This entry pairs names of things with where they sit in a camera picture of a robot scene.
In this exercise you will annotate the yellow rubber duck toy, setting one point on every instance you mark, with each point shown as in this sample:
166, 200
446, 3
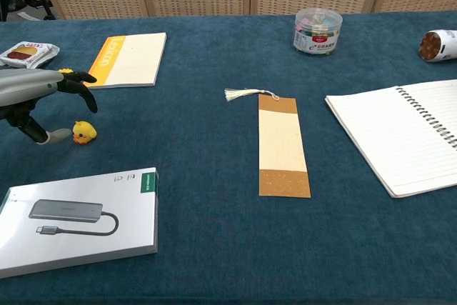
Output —
85, 132

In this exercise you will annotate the yellow eggshell cup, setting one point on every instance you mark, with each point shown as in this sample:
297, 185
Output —
65, 70

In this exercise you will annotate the white tube with brown end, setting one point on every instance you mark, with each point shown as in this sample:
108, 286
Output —
441, 45

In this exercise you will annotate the yellow cream notebook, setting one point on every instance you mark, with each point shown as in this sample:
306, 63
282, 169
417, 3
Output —
130, 59

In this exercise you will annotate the open spiral notebook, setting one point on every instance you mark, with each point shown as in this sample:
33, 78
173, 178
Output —
400, 133

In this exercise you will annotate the brown cream bookmark with tassel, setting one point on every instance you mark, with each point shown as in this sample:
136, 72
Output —
282, 140

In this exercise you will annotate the blue table cloth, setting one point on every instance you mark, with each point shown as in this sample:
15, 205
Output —
214, 240

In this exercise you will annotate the snack packet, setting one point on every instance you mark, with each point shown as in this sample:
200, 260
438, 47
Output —
26, 53

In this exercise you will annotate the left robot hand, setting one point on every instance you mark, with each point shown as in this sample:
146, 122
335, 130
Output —
25, 85

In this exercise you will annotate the clear tub of binder clips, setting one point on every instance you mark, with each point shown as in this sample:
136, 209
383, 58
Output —
317, 35

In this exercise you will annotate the white USB hub box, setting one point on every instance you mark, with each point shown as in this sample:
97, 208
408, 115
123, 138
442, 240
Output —
76, 219

